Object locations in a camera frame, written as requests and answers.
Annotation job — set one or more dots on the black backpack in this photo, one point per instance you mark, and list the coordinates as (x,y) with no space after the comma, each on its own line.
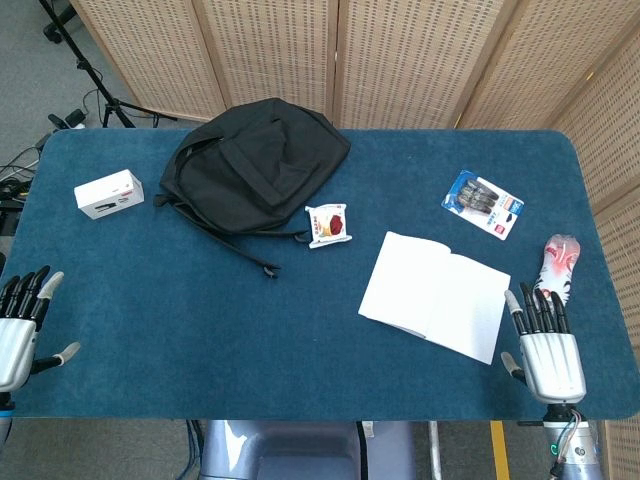
(250,165)

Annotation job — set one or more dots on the metal table leg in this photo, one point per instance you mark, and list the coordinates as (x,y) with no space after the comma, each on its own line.
(436,450)

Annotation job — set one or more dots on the white red snack packet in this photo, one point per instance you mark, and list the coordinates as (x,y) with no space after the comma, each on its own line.
(327,225)

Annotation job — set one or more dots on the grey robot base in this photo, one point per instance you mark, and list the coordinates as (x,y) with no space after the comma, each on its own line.
(300,450)

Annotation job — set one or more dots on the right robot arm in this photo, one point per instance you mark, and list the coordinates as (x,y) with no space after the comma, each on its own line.
(575,450)

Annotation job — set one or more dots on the black power adapter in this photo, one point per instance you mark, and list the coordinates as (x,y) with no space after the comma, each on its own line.
(75,119)

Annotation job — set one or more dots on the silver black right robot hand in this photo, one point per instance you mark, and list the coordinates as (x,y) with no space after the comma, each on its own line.
(552,365)

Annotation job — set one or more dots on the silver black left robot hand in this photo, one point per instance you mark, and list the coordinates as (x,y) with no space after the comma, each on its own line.
(15,350)

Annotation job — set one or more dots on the red white plastic packet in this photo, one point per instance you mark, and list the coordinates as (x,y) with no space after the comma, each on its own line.
(557,265)

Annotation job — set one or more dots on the white and yellow booklet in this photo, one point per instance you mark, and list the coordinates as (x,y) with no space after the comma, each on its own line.
(435,295)

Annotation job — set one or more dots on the white stapler box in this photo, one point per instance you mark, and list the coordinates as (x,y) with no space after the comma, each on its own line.
(107,195)

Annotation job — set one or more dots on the blue table mat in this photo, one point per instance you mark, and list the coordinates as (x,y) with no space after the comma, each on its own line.
(200,325)

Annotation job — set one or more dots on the black tripod stand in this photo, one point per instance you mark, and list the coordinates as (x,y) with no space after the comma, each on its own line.
(95,80)

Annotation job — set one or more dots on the binder clips blister pack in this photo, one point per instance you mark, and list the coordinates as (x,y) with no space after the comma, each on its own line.
(482,202)

